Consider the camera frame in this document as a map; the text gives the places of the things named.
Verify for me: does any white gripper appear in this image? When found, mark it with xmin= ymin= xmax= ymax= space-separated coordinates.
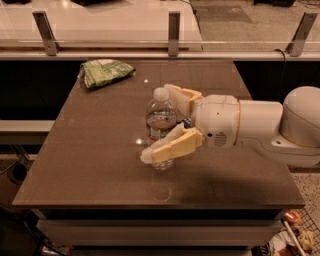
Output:
xmin=140 ymin=84 xmax=239 ymax=164

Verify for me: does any clear plastic water bottle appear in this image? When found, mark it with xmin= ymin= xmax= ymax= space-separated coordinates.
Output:
xmin=145 ymin=87 xmax=178 ymax=171

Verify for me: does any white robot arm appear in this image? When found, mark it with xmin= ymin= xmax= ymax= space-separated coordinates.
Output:
xmin=140 ymin=84 xmax=320 ymax=167

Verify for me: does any green jalapeno chip bag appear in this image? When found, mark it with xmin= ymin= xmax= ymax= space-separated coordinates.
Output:
xmin=78 ymin=59 xmax=135 ymax=89

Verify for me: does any blue snack bar wrapper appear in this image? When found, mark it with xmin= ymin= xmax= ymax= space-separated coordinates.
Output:
xmin=182 ymin=118 xmax=192 ymax=128

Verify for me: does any middle metal railing bracket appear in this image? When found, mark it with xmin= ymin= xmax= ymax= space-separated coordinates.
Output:
xmin=168 ymin=11 xmax=180 ymax=57

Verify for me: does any metal railing bracket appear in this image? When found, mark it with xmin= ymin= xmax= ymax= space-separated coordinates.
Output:
xmin=286 ymin=12 xmax=318 ymax=57
xmin=32 ymin=11 xmax=59 ymax=56
xmin=168 ymin=11 xmax=180 ymax=57

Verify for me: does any right metal railing bracket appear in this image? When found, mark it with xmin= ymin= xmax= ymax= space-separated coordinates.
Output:
xmin=286 ymin=12 xmax=318 ymax=57

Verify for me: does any left metal railing bracket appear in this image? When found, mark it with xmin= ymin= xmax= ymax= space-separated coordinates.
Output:
xmin=32 ymin=11 xmax=59 ymax=56

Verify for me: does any wire basket with items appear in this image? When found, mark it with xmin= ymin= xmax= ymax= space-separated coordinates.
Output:
xmin=267 ymin=209 xmax=320 ymax=256

